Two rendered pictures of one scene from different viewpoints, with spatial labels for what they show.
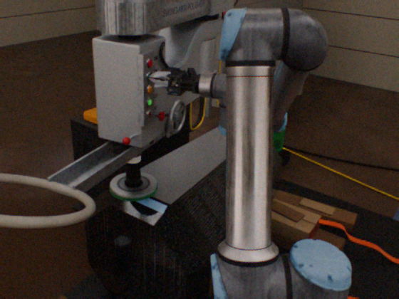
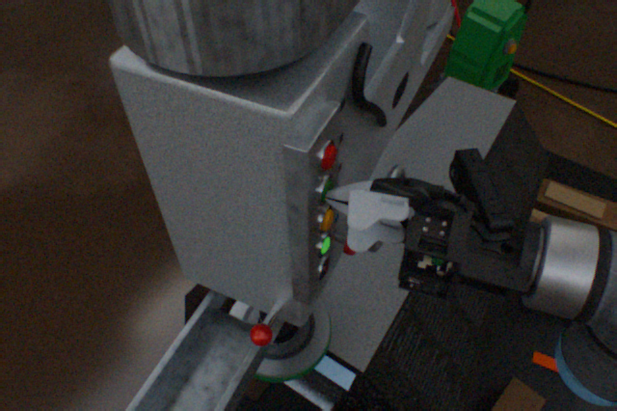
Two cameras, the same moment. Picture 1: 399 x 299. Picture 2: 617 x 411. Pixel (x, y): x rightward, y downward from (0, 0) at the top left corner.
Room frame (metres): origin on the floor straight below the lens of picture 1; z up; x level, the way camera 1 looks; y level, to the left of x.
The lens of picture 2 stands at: (1.16, 0.19, 1.82)
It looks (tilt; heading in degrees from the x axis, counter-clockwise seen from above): 49 degrees down; 1
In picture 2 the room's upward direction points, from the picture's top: straight up
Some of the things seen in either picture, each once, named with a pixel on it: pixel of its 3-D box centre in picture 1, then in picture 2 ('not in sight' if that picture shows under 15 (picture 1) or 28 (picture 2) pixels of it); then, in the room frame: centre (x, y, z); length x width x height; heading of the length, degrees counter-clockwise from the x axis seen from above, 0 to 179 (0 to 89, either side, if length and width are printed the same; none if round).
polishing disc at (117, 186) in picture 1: (133, 184); (278, 326); (1.65, 0.27, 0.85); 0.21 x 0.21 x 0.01
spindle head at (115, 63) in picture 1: (141, 86); (286, 141); (1.73, 0.24, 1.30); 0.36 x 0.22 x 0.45; 156
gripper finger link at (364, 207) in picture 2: (158, 75); (362, 208); (1.50, 0.14, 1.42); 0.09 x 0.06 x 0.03; 70
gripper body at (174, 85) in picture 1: (184, 82); (465, 248); (1.46, 0.05, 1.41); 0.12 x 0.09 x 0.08; 70
